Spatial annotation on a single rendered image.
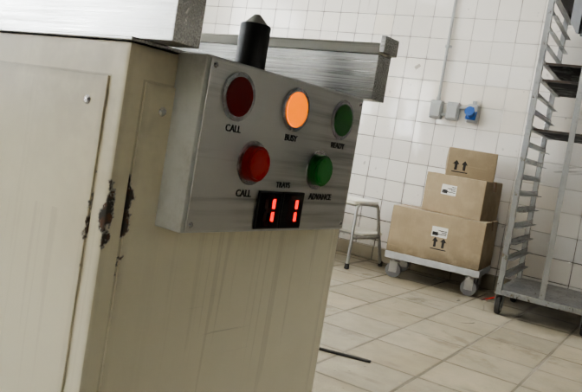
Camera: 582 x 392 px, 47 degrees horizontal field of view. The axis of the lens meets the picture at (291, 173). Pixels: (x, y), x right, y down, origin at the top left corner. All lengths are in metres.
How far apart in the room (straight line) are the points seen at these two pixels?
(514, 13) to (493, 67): 0.37
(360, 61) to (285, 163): 0.18
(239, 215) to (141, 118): 0.12
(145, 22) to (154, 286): 0.21
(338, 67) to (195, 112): 0.27
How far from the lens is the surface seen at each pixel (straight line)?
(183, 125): 0.53
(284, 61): 0.79
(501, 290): 3.95
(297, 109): 0.61
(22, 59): 0.62
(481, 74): 4.83
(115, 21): 0.54
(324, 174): 0.65
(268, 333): 0.70
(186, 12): 0.50
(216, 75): 0.53
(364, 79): 0.73
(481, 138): 4.77
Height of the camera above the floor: 0.79
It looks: 3 degrees down
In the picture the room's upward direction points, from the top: 9 degrees clockwise
